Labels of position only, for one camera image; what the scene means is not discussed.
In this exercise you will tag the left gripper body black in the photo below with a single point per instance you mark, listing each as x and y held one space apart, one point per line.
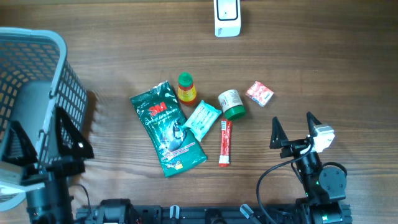
58 169

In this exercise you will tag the green-lidded white spice jar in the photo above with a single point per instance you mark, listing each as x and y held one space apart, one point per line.
231 105

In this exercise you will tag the red stick sachet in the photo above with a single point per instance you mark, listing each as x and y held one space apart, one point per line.
226 128

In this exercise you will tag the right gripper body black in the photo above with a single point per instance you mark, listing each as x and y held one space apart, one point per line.
294 147

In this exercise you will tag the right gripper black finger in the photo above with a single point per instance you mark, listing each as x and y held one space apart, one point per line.
312 121
278 136

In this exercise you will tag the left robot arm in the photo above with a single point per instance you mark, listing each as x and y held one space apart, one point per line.
45 186

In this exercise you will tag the teal wet wipes packet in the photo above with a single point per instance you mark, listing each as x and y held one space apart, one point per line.
201 120

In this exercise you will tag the white barcode scanner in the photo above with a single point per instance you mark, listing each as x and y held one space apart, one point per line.
227 14

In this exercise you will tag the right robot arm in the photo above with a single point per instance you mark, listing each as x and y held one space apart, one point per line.
324 183

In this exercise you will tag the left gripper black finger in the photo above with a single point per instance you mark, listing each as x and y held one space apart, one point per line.
70 141
16 147

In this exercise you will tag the green 3M wipes pouch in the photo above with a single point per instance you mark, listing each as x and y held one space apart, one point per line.
160 114

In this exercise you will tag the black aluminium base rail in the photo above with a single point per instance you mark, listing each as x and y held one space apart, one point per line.
122 211

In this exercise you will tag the sriracha bottle with green cap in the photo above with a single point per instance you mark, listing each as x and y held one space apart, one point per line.
187 93

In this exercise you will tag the small red snack packet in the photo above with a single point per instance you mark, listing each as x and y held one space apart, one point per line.
259 93

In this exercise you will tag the grey plastic shopping basket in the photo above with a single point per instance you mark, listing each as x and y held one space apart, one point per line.
35 79

